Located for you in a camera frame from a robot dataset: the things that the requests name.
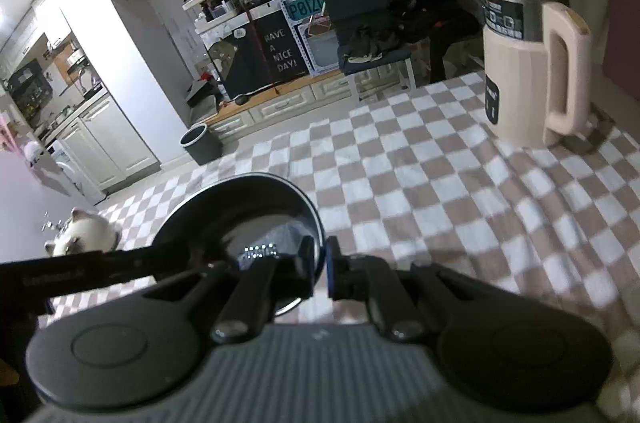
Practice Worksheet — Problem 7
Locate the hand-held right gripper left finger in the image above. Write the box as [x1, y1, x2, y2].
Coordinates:
[132, 235, 321, 345]

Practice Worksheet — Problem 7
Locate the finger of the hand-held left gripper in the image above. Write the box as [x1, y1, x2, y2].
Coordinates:
[100, 247, 227, 282]

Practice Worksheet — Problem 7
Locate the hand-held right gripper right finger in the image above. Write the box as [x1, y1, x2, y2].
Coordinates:
[325, 238, 507, 342]

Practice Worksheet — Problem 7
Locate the round stainless steel bowl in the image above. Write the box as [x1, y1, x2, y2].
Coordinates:
[150, 173, 326, 319]

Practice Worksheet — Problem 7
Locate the cream cat-shaped ceramic bowl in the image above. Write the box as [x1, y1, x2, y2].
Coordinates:
[45, 208, 121, 256]

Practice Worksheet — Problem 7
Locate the white washing machine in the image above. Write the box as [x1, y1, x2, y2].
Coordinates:
[47, 140, 106, 205]

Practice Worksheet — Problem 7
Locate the brown white checkered tablecloth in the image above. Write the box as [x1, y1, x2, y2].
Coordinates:
[47, 70, 640, 423]

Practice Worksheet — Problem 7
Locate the white kitchen cabinet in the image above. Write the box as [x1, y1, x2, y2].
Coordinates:
[65, 96, 161, 194]

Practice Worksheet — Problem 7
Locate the grey trash bin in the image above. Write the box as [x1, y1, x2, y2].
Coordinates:
[180, 123, 223, 165]

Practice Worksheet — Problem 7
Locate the low white drawer bench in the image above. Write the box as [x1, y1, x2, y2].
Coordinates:
[190, 68, 416, 144]

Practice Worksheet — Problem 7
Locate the black cartoon-print cloth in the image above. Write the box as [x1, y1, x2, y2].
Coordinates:
[207, 28, 261, 100]

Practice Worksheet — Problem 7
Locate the black chalkboard sign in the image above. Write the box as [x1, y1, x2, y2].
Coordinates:
[252, 10, 311, 86]

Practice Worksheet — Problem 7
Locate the white perforated rack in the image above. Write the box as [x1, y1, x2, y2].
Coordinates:
[282, 0, 346, 74]

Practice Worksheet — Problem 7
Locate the teal number plate sign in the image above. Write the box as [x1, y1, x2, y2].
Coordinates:
[282, 0, 328, 24]

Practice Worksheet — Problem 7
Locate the black chair with clothes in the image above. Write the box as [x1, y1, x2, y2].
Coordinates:
[320, 0, 481, 91]

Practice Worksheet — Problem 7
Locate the white storage shelf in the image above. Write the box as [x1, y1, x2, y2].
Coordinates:
[181, 0, 231, 24]

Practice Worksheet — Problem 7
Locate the beige electric kettle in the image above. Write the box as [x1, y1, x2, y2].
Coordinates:
[481, 0, 593, 149]

